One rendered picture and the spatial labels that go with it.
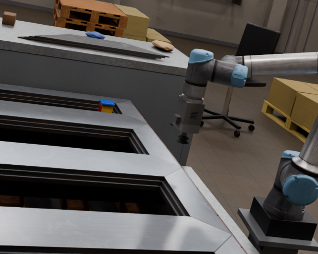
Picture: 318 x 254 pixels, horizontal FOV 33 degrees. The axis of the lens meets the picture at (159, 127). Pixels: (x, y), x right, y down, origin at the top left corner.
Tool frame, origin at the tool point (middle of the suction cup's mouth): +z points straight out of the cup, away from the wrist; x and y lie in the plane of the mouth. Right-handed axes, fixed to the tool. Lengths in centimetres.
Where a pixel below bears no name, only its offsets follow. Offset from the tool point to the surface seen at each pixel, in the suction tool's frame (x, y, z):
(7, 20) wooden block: -53, -125, -13
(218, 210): 23.3, -5.3, 28.5
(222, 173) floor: 132, -199, 97
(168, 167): -2.7, -0.7, 9.9
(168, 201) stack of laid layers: -9.0, 19.2, 13.2
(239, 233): 23.9, 11.1, 28.7
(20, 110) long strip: -50, -46, 9
